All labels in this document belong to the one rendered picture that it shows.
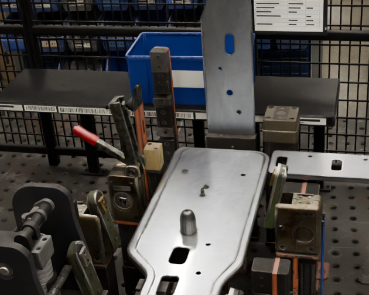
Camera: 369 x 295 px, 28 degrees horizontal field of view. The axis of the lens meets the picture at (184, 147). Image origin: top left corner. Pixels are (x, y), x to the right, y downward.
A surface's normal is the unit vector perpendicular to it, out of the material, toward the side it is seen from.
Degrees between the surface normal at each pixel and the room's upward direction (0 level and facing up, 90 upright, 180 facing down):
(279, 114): 0
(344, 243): 0
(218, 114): 90
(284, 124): 89
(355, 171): 0
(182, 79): 90
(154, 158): 90
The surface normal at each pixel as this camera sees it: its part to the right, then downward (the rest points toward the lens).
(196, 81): -0.20, 0.50
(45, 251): 0.97, 0.06
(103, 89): -0.07, -0.87
